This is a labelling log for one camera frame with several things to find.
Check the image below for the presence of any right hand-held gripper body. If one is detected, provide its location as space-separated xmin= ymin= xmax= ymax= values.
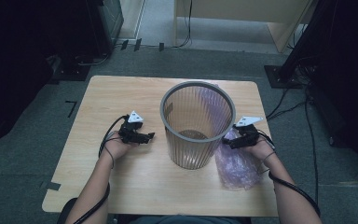
xmin=234 ymin=116 xmax=265 ymax=147

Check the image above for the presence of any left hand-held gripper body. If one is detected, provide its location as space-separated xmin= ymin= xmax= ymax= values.
xmin=117 ymin=110 xmax=145 ymax=145

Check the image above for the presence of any clear plastic bin bag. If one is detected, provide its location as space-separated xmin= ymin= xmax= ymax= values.
xmin=195 ymin=82 xmax=264 ymax=191

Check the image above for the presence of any person's right hand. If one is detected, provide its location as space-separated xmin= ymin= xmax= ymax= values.
xmin=244 ymin=133 xmax=276 ymax=161

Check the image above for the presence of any person's left hand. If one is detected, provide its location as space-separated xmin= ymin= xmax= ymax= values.
xmin=103 ymin=130 xmax=138 ymax=160

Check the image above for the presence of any black equipment cabinet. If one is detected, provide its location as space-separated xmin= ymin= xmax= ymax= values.
xmin=85 ymin=0 xmax=125 ymax=59

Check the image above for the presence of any dark curtain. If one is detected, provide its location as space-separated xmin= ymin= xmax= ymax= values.
xmin=0 ymin=0 xmax=91 ymax=152
xmin=307 ymin=0 xmax=358 ymax=176

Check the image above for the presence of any light wooden desk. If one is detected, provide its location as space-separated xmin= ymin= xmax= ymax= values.
xmin=172 ymin=0 xmax=315 ymax=54

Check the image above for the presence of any black floor cable pair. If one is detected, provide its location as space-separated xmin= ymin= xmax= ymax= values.
xmin=265 ymin=88 xmax=307 ymax=120

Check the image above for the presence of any black stand with base plate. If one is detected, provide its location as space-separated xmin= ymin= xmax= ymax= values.
xmin=264 ymin=0 xmax=330 ymax=90

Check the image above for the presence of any long black floor cable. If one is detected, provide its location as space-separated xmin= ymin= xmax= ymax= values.
xmin=304 ymin=90 xmax=321 ymax=206

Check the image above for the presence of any right hand-held gripper cable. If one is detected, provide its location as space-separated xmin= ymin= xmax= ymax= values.
xmin=255 ymin=129 xmax=321 ymax=217

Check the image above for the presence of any black floor base plate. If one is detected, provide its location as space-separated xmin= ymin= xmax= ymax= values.
xmin=50 ymin=55 xmax=91 ymax=82

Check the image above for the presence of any hanging black desk cable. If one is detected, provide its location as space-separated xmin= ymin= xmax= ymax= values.
xmin=172 ymin=0 xmax=194 ymax=49

